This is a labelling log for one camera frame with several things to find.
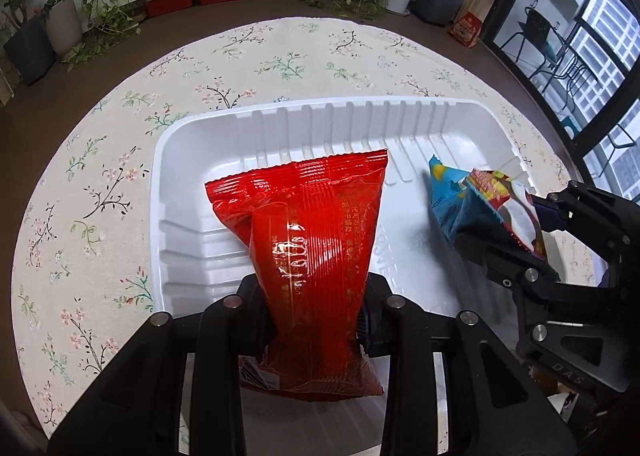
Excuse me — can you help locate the blue and red snack packet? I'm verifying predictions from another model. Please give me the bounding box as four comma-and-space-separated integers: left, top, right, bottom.
427, 154, 551, 267

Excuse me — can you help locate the plant in white ribbed pot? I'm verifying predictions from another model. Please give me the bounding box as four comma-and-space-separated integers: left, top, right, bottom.
42, 0, 84, 57

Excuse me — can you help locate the floral tablecloth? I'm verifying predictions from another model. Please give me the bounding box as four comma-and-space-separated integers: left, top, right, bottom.
10, 16, 601, 442

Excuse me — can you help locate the red snack box on floor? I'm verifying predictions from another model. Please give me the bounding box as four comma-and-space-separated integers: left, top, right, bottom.
447, 10, 484, 50

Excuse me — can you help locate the green vine on floor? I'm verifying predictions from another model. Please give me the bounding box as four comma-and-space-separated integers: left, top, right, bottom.
299, 0, 390, 22

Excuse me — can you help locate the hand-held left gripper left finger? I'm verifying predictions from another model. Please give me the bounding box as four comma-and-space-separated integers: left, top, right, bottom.
47, 273, 274, 456

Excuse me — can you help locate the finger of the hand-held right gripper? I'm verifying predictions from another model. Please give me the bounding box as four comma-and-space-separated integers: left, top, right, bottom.
531, 180, 640, 263
454, 231, 609, 353

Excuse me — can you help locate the trailing vine plant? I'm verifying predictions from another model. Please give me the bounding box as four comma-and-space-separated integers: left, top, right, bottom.
67, 0, 147, 67

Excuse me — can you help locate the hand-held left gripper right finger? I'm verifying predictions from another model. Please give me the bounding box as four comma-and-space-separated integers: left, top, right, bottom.
356, 273, 576, 456

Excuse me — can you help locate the white plastic tray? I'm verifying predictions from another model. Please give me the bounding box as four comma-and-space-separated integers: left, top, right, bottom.
150, 96, 538, 456

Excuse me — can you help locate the large red snack packet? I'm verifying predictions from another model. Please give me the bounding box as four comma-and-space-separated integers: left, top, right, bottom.
205, 149, 390, 403

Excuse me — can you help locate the plant in dark pot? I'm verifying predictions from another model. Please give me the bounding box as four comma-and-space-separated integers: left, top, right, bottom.
0, 0, 57, 86

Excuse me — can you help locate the dark metal chair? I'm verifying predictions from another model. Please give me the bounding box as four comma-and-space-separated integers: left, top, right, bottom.
499, 6, 591, 86

